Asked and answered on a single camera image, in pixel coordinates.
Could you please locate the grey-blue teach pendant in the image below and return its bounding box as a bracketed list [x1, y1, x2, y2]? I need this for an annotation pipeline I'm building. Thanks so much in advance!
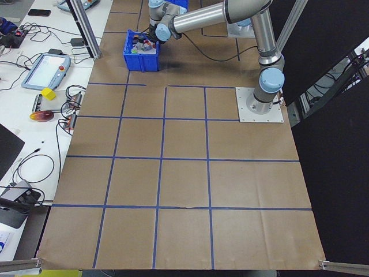
[21, 52, 72, 91]
[55, 0, 100, 13]

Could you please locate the blue bin with mixed buttons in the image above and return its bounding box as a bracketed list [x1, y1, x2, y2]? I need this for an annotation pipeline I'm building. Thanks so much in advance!
[123, 28, 161, 73]

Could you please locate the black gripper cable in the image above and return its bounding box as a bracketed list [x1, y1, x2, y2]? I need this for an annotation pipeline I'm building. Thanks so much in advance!
[180, 32, 260, 62]

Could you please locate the white labelled box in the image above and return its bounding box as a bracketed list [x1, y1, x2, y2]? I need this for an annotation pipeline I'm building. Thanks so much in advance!
[0, 230, 15, 255]

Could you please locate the blue cloth bundle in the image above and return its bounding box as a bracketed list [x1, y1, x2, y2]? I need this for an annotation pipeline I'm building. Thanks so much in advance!
[0, 16, 18, 33]

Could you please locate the circuit board cluster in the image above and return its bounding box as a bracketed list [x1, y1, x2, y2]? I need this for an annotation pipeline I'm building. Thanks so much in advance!
[0, 25, 30, 48]

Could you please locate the aluminium profile post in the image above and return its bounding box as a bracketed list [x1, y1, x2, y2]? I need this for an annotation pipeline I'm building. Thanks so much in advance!
[275, 0, 310, 54]
[65, 0, 103, 61]

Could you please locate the black desk cable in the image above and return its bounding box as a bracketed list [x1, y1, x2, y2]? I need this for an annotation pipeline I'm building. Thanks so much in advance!
[9, 147, 56, 186]

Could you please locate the black frame cover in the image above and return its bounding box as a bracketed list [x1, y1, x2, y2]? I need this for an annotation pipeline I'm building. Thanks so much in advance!
[270, 0, 369, 265]

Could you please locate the yellow cube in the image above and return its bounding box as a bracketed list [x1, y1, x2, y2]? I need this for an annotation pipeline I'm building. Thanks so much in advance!
[40, 88, 57, 102]

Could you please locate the black orange cable adapter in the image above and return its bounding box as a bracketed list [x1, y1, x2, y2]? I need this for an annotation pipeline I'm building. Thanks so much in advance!
[65, 92, 85, 109]
[58, 114, 77, 134]

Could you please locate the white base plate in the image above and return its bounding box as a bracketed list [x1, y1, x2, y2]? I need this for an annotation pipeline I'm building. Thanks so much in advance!
[235, 86, 285, 125]
[226, 23, 258, 39]

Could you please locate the grey computer box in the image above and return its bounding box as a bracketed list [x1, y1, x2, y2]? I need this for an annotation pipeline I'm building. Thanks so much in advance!
[0, 205, 31, 230]

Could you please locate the red-yellow toy fruit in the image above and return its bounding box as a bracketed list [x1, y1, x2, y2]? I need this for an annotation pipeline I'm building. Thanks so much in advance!
[29, 111, 55, 123]

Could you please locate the aluminium profile bar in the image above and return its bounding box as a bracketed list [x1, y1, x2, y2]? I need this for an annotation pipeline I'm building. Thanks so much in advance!
[318, 259, 369, 277]
[0, 257, 44, 275]

